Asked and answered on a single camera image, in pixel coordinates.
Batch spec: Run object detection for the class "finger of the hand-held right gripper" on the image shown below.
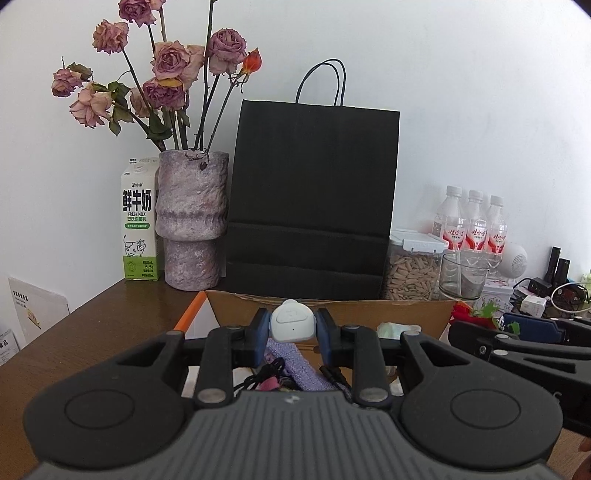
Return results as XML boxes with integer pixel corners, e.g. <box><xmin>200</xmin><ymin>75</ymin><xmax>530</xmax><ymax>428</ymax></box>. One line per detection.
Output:
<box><xmin>502</xmin><ymin>313</ymin><xmax>591</xmax><ymax>345</ymax></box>
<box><xmin>449</xmin><ymin>320</ymin><xmax>591</xmax><ymax>370</ymax></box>

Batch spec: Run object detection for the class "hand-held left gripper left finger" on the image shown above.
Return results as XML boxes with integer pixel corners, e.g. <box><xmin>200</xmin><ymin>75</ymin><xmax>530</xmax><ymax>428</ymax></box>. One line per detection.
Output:
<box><xmin>117</xmin><ymin>308</ymin><xmax>273</xmax><ymax>408</ymax></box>

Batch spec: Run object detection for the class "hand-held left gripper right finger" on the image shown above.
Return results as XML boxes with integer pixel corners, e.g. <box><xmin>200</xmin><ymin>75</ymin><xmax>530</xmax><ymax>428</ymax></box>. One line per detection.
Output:
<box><xmin>316</xmin><ymin>308</ymin><xmax>467</xmax><ymax>409</ymax></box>

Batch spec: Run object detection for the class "red fabric flower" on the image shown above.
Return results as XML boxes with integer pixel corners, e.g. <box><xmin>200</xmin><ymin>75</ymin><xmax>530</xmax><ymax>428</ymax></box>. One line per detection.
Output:
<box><xmin>450</xmin><ymin>301</ymin><xmax>522</xmax><ymax>335</ymax></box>

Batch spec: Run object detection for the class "small white rounded device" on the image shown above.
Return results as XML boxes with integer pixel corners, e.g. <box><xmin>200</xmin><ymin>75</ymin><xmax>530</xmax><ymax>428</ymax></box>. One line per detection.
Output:
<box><xmin>270</xmin><ymin>299</ymin><xmax>318</xmax><ymax>343</ymax></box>

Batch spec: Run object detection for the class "black USB cable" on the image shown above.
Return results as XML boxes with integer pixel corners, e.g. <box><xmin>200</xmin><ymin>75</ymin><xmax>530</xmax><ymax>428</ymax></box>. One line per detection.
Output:
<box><xmin>318</xmin><ymin>364</ymin><xmax>354</xmax><ymax>398</ymax></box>

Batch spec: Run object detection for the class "purple knitted cloth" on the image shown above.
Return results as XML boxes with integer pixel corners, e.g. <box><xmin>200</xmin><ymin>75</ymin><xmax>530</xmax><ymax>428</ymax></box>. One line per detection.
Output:
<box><xmin>263</xmin><ymin>338</ymin><xmax>333</xmax><ymax>393</ymax></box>

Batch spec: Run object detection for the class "red cardboard box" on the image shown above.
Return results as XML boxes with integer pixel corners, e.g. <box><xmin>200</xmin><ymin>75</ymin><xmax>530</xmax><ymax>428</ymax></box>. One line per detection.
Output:
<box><xmin>173</xmin><ymin>290</ymin><xmax>458</xmax><ymax>370</ymax></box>

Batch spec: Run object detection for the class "braided cable with pink tie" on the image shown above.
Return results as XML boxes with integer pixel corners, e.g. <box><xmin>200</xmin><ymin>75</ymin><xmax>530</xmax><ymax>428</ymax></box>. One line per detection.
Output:
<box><xmin>235</xmin><ymin>357</ymin><xmax>305</xmax><ymax>393</ymax></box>

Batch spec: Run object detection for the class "clear container of seeds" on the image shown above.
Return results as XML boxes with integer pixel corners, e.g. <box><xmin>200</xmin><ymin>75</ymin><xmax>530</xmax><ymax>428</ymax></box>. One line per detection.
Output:
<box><xmin>381</xmin><ymin>228</ymin><xmax>448</xmax><ymax>302</ymax></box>

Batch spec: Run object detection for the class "white printed tin box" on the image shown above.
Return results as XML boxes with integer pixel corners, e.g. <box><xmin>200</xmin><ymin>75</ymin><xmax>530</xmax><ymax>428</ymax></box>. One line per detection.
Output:
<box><xmin>475</xmin><ymin>279</ymin><xmax>515</xmax><ymax>315</ymax></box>

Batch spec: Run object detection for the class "black rectangular device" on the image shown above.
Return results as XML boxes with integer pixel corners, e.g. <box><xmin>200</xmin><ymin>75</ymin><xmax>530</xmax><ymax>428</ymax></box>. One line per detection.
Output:
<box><xmin>549</xmin><ymin>246</ymin><xmax>572</xmax><ymax>283</ymax></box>

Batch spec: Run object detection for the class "clear drinking glass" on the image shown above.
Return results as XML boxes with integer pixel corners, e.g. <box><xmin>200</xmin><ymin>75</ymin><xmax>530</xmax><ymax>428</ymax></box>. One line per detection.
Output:
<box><xmin>438</xmin><ymin>251</ymin><xmax>490</xmax><ymax>301</ymax></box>

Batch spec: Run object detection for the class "white round speaker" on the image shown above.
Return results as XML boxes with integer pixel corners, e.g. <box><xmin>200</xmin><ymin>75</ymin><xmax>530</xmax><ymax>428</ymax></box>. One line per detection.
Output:
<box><xmin>501</xmin><ymin>242</ymin><xmax>528</xmax><ymax>280</ymax></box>

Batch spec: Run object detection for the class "clear water bottle red label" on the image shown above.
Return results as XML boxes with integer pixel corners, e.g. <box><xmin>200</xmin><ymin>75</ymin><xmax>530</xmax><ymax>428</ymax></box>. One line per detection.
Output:
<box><xmin>431</xmin><ymin>185</ymin><xmax>464</xmax><ymax>253</ymax></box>
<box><xmin>462</xmin><ymin>189</ymin><xmax>488</xmax><ymax>259</ymax></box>
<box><xmin>485</xmin><ymin>195</ymin><xmax>508</xmax><ymax>268</ymax></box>

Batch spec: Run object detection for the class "purple textured vase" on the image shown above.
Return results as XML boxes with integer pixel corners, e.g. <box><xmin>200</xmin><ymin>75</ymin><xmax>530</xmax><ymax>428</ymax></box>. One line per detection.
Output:
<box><xmin>154</xmin><ymin>148</ymin><xmax>230</xmax><ymax>292</ymax></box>

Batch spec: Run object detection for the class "black paper bag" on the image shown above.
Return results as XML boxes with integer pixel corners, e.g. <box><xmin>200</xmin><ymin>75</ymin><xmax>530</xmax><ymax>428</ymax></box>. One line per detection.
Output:
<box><xmin>224</xmin><ymin>58</ymin><xmax>400</xmax><ymax>301</ymax></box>

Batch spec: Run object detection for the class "white green milk carton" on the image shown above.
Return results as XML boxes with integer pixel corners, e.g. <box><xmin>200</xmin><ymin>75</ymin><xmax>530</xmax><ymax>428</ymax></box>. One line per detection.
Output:
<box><xmin>120</xmin><ymin>157</ymin><xmax>163</xmax><ymax>281</ymax></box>

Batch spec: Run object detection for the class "white booklet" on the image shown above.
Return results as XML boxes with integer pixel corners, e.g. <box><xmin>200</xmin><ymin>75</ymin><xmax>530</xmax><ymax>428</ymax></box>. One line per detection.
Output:
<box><xmin>8</xmin><ymin>276</ymin><xmax>71</xmax><ymax>344</ymax></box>

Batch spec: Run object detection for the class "dried rose bouquet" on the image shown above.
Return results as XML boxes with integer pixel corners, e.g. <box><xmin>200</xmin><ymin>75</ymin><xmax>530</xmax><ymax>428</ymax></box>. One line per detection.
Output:
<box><xmin>51</xmin><ymin>0</ymin><xmax>264</xmax><ymax>152</ymax></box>

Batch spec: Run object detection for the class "tangled black cable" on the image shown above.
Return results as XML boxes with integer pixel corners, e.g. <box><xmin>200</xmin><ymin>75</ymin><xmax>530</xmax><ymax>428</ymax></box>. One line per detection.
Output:
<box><xmin>551</xmin><ymin>282</ymin><xmax>591</xmax><ymax>313</ymax></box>

